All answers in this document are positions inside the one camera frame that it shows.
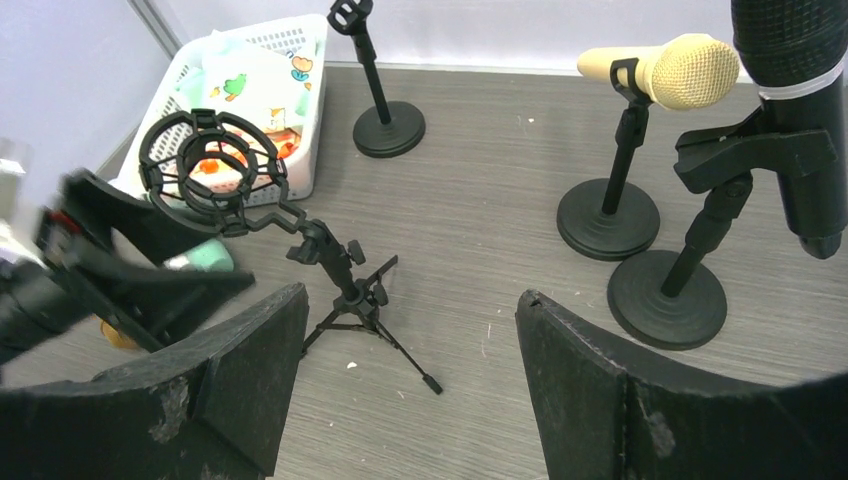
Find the brown microphone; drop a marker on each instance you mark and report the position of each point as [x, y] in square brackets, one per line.
[116, 338]

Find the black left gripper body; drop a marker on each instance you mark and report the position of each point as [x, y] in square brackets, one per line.
[34, 308]

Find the black round-base stand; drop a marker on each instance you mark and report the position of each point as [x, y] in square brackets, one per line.
[670, 300]
[611, 219]
[389, 128]

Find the beige microphone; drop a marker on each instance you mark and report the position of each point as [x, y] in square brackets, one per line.
[691, 71]

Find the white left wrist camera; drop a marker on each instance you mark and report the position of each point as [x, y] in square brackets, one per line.
[16, 215]

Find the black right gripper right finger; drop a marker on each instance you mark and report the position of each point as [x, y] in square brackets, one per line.
[607, 408]

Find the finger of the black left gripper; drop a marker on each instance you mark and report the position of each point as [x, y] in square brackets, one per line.
[99, 209]
[155, 307]

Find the black tripod shock-mount stand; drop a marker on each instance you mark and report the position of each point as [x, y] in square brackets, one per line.
[251, 198]

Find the black microphone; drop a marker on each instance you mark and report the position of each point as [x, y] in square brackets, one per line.
[793, 52]

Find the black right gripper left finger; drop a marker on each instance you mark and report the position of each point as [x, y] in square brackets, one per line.
[212, 406]

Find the mint green microphone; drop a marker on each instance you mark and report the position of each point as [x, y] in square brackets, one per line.
[209, 256]

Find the orange patterned cloth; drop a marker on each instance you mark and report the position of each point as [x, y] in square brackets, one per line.
[258, 152]

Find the green cartoon print cloth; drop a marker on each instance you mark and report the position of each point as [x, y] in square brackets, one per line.
[269, 89]

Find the white plastic basket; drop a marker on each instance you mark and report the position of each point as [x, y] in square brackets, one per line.
[274, 35]

